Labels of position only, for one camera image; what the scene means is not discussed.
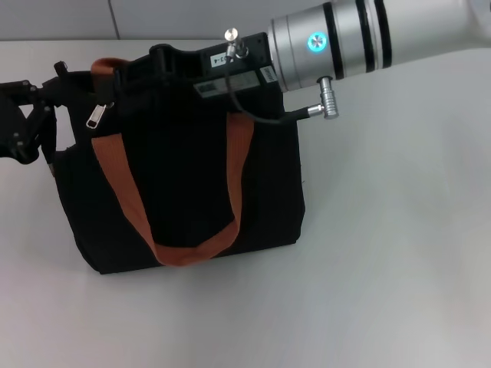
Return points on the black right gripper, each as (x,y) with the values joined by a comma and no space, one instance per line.
(184,63)

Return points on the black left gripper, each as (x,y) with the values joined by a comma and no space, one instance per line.
(7,122)

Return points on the silver zipper pull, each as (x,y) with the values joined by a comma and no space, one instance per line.
(96,117)

